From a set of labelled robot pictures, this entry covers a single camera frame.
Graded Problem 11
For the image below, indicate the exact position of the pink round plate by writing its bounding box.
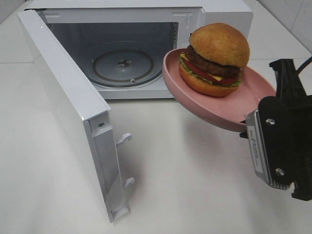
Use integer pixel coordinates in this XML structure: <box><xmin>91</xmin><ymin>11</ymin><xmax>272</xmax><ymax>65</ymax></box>
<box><xmin>162</xmin><ymin>49</ymin><xmax>275</xmax><ymax>133</ymax></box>

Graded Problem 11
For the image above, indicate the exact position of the glass microwave turntable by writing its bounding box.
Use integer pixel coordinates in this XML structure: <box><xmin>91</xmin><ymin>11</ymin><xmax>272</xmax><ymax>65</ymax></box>
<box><xmin>92</xmin><ymin>50</ymin><xmax>161</xmax><ymax>88</ymax></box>

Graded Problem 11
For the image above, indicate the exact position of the white microwave oven body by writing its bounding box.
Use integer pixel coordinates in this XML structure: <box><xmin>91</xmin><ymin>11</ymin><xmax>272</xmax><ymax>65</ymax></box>
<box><xmin>24</xmin><ymin>0</ymin><xmax>254</xmax><ymax>99</ymax></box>

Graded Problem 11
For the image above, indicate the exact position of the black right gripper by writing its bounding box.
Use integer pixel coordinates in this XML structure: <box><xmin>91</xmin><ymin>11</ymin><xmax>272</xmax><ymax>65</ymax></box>
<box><xmin>239</xmin><ymin>58</ymin><xmax>312</xmax><ymax>201</ymax></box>

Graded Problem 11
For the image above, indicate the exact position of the white microwave door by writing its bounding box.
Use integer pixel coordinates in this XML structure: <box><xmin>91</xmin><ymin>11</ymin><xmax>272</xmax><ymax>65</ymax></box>
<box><xmin>18</xmin><ymin>10</ymin><xmax>134</xmax><ymax>222</ymax></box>

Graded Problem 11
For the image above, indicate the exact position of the burger with brown bun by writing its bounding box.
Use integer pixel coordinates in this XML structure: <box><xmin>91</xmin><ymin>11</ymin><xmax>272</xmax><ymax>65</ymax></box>
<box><xmin>179</xmin><ymin>22</ymin><xmax>250</xmax><ymax>97</ymax></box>

